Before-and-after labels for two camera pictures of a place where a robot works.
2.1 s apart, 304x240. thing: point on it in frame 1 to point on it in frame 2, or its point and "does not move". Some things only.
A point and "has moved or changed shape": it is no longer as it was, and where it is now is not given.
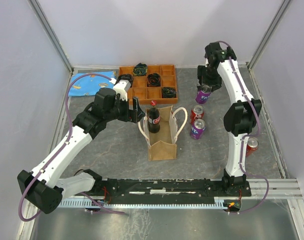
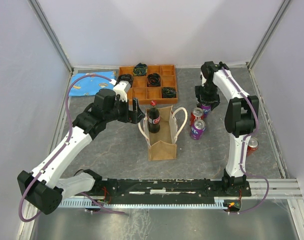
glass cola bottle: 153,118 does not move
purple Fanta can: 203,94 has moved or changed shape
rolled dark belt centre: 153,79 does not move
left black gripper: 128,115 does not move
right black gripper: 213,84 to 214,100
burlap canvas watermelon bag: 162,144 does not move
